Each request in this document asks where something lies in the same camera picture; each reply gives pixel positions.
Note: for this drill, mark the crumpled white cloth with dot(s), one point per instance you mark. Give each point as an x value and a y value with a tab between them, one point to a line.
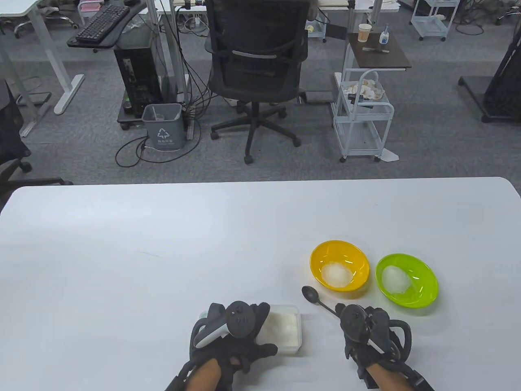
368	87

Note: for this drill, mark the green plastic bowl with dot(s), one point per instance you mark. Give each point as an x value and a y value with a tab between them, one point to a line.
425	281

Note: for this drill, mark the grey trash bin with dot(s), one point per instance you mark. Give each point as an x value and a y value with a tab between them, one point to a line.
165	132

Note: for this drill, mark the black keyboard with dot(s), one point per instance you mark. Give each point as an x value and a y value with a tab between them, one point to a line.
101	24

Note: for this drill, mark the pink box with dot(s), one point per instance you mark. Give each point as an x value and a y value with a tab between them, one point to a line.
89	6

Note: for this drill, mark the white standing desk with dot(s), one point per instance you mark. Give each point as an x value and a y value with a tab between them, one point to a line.
12	8

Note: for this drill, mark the black computer tower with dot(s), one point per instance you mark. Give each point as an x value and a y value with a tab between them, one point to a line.
136	77

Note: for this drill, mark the white utility cart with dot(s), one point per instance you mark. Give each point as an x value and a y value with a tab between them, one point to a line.
429	24

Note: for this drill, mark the black mesh office chair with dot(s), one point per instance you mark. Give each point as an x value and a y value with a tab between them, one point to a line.
256	40

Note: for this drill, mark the white power strip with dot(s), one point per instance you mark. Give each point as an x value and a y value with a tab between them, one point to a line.
189	130

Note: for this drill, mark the black hand tracker controller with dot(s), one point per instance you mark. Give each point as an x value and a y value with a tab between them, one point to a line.
355	324
240	319

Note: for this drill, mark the white pump bottle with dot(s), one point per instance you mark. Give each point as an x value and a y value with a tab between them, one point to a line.
384	38

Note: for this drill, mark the black keyboard tray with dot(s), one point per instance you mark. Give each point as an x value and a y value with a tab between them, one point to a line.
136	10

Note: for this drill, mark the clear plastic sugar container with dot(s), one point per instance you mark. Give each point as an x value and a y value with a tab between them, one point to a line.
291	350

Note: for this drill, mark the orange plastic bowl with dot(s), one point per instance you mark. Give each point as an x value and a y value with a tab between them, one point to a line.
325	253

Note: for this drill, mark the person's right hand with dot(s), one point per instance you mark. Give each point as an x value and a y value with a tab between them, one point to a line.
378	319

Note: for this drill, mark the black flat base plate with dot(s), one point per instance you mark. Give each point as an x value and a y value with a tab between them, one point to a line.
319	97

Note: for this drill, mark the small white cart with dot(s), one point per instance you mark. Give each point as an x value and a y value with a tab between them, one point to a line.
317	24

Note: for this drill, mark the person's right forearm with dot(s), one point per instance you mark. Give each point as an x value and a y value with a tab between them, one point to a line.
386	378

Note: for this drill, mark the person's left hand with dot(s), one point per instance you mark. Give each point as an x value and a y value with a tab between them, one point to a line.
240	352

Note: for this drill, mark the dark brown side table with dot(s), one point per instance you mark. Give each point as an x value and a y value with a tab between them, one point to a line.
382	61

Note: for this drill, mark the paper cup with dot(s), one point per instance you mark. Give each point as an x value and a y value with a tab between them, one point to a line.
364	34

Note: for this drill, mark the person's left forearm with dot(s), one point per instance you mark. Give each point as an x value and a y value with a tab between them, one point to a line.
203	374

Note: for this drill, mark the black floor stand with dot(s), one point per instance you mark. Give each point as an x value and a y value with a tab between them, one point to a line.
504	81

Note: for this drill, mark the white desk leg frame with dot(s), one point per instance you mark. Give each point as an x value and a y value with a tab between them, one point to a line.
183	85

